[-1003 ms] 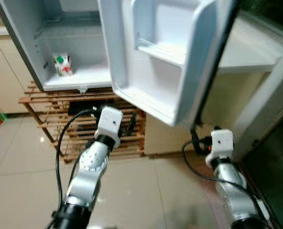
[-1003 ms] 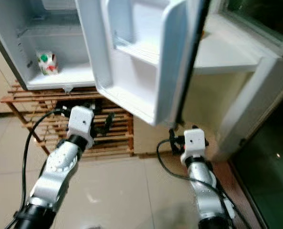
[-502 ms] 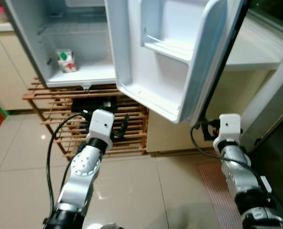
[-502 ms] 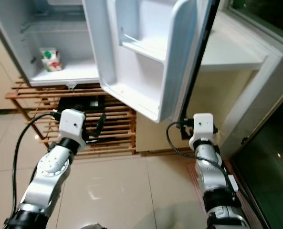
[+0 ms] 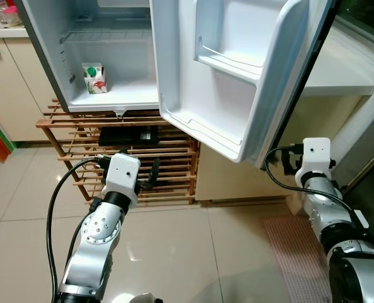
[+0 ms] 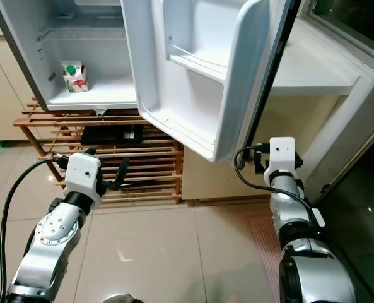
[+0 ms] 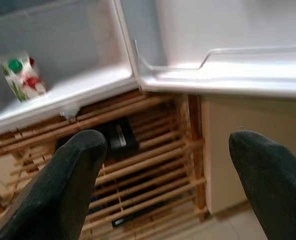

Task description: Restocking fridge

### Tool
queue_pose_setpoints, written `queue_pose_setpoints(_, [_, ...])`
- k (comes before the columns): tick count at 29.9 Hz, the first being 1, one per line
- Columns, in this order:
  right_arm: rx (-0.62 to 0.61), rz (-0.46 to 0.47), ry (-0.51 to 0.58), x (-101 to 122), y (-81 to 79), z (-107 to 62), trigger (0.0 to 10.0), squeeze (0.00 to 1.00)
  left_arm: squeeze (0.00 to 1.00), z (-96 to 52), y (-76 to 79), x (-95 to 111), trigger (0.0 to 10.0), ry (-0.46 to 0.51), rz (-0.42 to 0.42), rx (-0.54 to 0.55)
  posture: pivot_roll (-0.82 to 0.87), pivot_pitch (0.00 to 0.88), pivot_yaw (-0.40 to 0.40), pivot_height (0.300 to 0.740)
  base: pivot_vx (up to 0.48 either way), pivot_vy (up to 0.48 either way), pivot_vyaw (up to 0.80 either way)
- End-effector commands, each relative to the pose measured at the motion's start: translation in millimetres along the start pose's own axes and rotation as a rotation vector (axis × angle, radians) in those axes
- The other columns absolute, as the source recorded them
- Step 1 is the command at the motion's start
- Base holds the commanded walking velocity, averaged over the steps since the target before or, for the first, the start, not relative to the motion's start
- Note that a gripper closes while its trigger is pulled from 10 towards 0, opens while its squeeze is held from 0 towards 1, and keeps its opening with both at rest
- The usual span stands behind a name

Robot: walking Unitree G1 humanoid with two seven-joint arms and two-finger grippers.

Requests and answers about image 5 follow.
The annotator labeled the robot left leg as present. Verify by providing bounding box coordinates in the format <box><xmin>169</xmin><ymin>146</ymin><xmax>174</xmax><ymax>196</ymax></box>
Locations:
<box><xmin>114</xmin><ymin>292</ymin><xmax>163</xmax><ymax>303</ymax></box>

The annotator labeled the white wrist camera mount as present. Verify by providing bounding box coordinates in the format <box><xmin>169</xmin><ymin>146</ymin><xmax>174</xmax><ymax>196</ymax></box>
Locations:
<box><xmin>298</xmin><ymin>137</ymin><xmax>334</xmax><ymax>187</ymax></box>
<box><xmin>102</xmin><ymin>153</ymin><xmax>141</xmax><ymax>204</ymax></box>

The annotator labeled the wooden slatted rack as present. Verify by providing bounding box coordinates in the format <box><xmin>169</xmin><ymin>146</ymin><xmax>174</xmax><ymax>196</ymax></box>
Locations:
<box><xmin>37</xmin><ymin>98</ymin><xmax>200</xmax><ymax>206</ymax></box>

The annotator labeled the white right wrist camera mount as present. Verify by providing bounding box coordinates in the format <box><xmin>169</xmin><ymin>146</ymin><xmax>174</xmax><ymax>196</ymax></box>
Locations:
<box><xmin>298</xmin><ymin>137</ymin><xmax>334</xmax><ymax>187</ymax></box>

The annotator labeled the flat black box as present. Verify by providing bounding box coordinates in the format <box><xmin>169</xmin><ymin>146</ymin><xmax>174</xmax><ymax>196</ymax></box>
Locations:
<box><xmin>98</xmin><ymin>125</ymin><xmax>159</xmax><ymax>147</ymax></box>

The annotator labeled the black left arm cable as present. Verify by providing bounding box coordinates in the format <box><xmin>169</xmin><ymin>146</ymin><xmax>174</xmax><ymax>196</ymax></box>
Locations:
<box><xmin>46</xmin><ymin>155</ymin><xmax>112</xmax><ymax>303</ymax></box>

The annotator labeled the cream kitchen cabinet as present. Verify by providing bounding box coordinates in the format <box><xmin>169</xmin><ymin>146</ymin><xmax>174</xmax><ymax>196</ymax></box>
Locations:
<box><xmin>0</xmin><ymin>35</ymin><xmax>64</xmax><ymax>143</ymax></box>

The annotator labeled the small dark grey fridge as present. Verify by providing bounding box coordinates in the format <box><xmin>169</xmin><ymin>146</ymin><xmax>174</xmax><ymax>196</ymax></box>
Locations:
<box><xmin>13</xmin><ymin>0</ymin><xmax>165</xmax><ymax>117</ymax></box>

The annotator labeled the green board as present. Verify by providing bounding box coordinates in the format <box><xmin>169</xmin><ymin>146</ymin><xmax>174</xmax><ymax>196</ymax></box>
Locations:
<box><xmin>0</xmin><ymin>107</ymin><xmax>16</xmax><ymax>152</ymax></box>

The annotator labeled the dark glass sliding door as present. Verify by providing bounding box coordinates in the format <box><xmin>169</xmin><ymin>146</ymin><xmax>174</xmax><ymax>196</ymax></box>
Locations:
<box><xmin>338</xmin><ymin>145</ymin><xmax>374</xmax><ymax>253</ymax></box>

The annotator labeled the white framed window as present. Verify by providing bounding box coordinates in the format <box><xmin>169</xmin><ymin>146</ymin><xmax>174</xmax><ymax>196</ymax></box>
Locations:
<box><xmin>335</xmin><ymin>0</ymin><xmax>374</xmax><ymax>48</ymax></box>

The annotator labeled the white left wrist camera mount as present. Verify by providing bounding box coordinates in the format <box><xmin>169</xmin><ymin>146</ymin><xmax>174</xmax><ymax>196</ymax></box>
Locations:
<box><xmin>102</xmin><ymin>153</ymin><xmax>141</xmax><ymax>204</ymax></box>

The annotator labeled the white carton green cap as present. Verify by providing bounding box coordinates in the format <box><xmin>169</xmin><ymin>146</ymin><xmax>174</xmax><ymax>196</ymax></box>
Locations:
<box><xmin>81</xmin><ymin>62</ymin><xmax>109</xmax><ymax>95</ymax></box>

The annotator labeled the white lined fridge door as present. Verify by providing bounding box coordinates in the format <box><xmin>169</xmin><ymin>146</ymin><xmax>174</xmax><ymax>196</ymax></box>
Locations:
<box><xmin>150</xmin><ymin>0</ymin><xmax>340</xmax><ymax>169</ymax></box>

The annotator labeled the fridge wire shelf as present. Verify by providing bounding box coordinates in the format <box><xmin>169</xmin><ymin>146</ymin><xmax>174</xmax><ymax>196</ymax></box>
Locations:
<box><xmin>59</xmin><ymin>28</ymin><xmax>159</xmax><ymax>46</ymax></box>

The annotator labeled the pink floor mat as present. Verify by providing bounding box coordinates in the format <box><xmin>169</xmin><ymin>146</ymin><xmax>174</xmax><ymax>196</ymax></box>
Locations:
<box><xmin>259</xmin><ymin>215</ymin><xmax>339</xmax><ymax>303</ymax></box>

